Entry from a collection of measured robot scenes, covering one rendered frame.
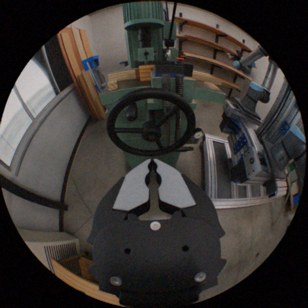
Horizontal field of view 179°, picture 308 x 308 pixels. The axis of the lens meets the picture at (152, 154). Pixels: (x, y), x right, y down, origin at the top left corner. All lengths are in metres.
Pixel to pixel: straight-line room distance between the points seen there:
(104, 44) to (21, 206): 3.26
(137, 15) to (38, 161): 1.41
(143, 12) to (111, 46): 2.53
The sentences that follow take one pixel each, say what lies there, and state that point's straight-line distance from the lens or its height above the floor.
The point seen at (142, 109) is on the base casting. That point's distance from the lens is 0.47.
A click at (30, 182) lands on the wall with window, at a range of 1.32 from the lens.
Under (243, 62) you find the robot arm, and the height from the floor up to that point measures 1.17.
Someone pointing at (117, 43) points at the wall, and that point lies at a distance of 2.98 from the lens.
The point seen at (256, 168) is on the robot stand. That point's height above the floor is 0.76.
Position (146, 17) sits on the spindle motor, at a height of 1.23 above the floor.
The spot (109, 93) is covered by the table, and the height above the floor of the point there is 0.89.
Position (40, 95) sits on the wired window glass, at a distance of 1.61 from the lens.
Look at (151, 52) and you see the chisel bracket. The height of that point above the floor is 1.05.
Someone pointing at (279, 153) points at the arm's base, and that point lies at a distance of 0.63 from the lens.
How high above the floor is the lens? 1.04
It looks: 58 degrees down
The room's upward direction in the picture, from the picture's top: 4 degrees counter-clockwise
